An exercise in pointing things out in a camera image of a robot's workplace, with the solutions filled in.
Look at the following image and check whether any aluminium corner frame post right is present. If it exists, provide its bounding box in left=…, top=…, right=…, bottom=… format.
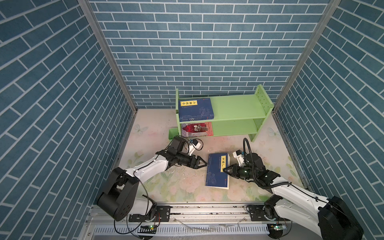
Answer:
left=273, top=0, right=341, bottom=115

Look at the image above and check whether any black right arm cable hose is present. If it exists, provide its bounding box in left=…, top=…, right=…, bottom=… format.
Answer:
left=242, top=137, right=283, bottom=190

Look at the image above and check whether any aluminium corner frame post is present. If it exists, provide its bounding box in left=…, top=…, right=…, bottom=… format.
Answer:
left=78, top=0, right=138, bottom=114
left=273, top=0, right=341, bottom=115

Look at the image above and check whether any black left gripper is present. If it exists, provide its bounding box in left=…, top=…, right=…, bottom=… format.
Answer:
left=175, top=153, right=208, bottom=170

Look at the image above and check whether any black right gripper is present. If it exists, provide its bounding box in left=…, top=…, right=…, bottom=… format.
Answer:
left=222, top=163, right=258, bottom=180

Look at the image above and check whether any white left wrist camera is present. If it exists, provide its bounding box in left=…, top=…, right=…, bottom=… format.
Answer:
left=188, top=139, right=204, bottom=156

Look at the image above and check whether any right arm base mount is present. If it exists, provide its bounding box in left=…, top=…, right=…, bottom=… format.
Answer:
left=245, top=205, right=289, bottom=222

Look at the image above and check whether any green two-tier shelf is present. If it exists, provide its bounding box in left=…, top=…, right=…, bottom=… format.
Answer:
left=169, top=85, right=274, bottom=142

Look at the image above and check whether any red pink illustrated book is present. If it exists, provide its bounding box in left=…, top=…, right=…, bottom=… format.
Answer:
left=181, top=122, right=214, bottom=138

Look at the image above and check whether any blue book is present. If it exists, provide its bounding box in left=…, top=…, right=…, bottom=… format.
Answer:
left=178, top=98, right=214, bottom=122
left=206, top=153, right=230, bottom=190

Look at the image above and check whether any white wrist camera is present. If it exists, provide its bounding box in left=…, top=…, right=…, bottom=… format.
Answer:
left=233, top=150, right=245, bottom=167
left=188, top=139, right=204, bottom=156

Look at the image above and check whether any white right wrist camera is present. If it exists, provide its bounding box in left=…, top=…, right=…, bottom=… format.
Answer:
left=233, top=150, right=245, bottom=167

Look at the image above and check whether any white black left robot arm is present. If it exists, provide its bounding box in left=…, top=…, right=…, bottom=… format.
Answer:
left=97, top=136, right=208, bottom=222

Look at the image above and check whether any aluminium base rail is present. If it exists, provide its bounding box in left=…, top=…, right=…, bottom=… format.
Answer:
left=79, top=202, right=310, bottom=240

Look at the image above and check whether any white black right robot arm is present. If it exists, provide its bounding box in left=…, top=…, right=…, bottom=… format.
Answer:
left=223, top=151, right=364, bottom=240

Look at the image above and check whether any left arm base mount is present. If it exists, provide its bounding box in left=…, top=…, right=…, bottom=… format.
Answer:
left=128, top=206, right=171, bottom=223

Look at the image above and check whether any aluminium corner frame post left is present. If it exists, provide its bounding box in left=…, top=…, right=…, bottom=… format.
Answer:
left=78, top=0, right=138, bottom=114

